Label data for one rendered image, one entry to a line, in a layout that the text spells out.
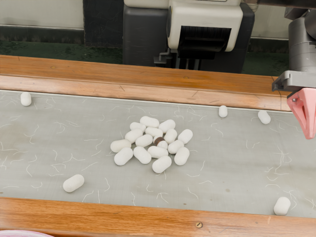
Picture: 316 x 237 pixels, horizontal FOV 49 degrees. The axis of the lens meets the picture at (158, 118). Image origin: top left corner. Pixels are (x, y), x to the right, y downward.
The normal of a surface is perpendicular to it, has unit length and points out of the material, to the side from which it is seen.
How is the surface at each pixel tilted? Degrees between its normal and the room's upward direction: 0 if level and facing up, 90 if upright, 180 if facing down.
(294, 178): 0
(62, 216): 0
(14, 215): 0
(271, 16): 90
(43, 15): 89
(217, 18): 98
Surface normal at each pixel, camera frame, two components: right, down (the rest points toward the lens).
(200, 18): 0.04, 0.70
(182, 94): 0.04, -0.14
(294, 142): 0.07, -0.80
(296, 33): -0.85, -0.19
